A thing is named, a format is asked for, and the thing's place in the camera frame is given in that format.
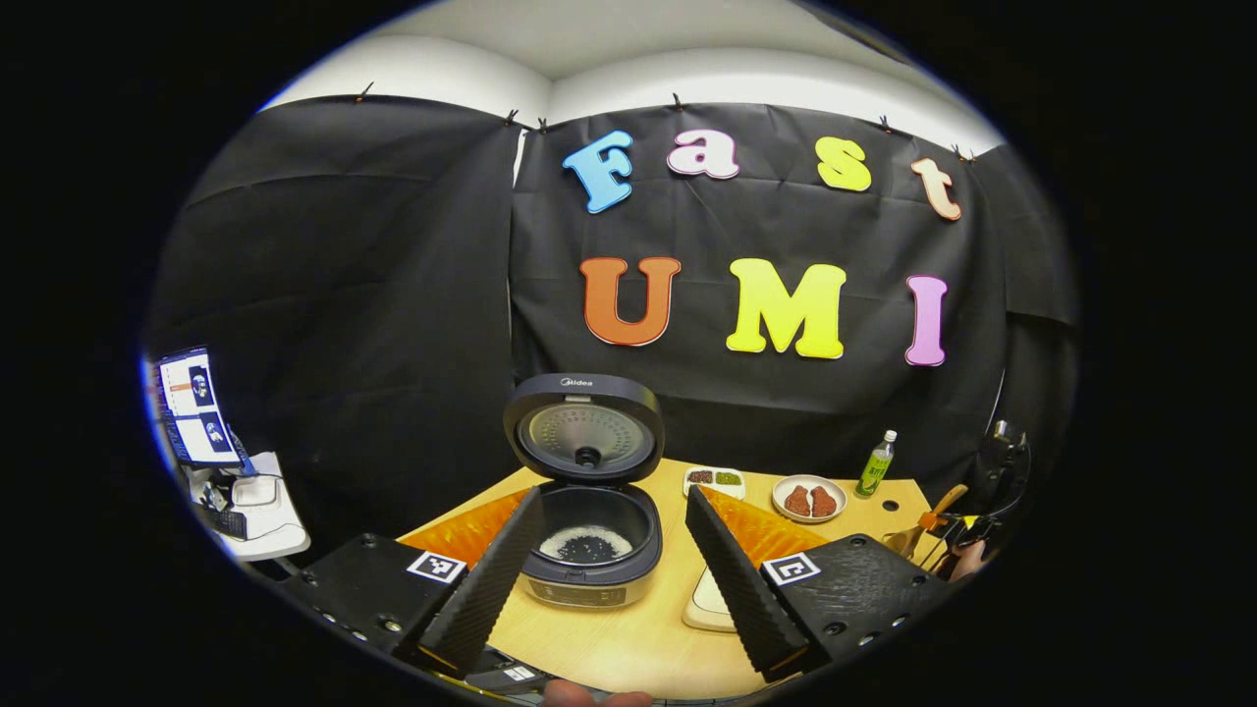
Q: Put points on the white round plate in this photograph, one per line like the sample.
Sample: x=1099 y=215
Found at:
x=779 y=499

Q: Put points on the wooden spoon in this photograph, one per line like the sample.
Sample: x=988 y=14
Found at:
x=947 y=505

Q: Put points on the white side table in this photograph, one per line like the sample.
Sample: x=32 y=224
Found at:
x=280 y=532

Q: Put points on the black keyboard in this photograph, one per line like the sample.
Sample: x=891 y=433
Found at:
x=228 y=523

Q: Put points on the dark grey rice cooker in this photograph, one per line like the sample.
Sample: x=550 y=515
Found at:
x=589 y=432

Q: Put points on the white divided bean dish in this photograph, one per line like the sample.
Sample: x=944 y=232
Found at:
x=714 y=490

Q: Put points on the black backdrop cloth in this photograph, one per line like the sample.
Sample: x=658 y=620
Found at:
x=786 y=412

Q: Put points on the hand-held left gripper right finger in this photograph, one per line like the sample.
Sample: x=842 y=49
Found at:
x=741 y=589

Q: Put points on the white rice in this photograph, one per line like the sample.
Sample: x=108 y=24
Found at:
x=555 y=545

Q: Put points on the clear rice box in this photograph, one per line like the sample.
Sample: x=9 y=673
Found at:
x=692 y=614

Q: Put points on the brown meat piece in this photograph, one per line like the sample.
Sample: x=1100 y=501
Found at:
x=797 y=502
x=824 y=503

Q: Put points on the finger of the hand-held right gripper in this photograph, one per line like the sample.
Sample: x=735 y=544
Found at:
x=957 y=535

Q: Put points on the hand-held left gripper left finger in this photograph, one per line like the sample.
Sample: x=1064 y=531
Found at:
x=491 y=589

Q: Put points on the green drink bottle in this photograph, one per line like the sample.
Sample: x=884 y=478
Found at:
x=874 y=473

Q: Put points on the computer monitor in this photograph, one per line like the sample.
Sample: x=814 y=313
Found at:
x=196 y=412

